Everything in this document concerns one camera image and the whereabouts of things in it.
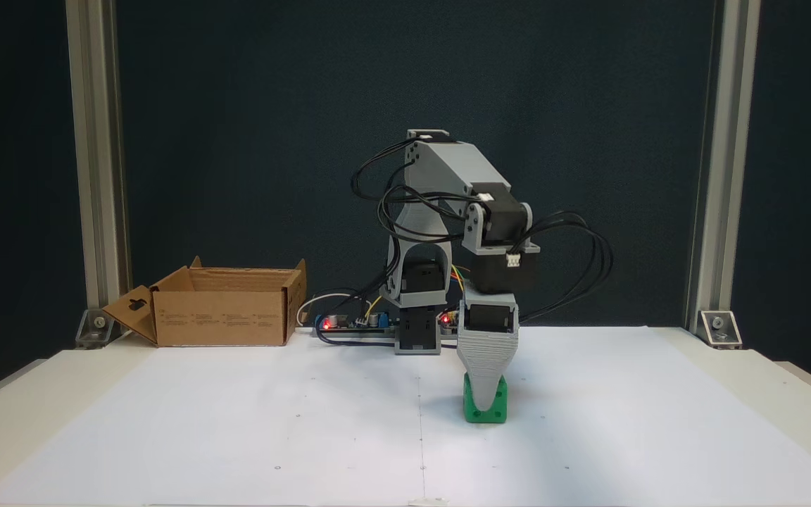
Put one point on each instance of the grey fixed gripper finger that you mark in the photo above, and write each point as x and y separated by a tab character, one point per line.
488	359

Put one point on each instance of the green dice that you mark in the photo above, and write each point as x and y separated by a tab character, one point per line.
469	408

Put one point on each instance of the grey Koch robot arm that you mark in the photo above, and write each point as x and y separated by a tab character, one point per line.
448	165

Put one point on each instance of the blue circuit board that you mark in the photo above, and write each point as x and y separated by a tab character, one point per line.
338	322

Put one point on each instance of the brown cardboard box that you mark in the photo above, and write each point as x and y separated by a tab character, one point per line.
222	317

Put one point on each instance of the metal corner bracket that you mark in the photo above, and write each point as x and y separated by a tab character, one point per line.
96	327
719	327

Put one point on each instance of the aluminium frame post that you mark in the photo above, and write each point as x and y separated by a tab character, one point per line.
96	176
726	176

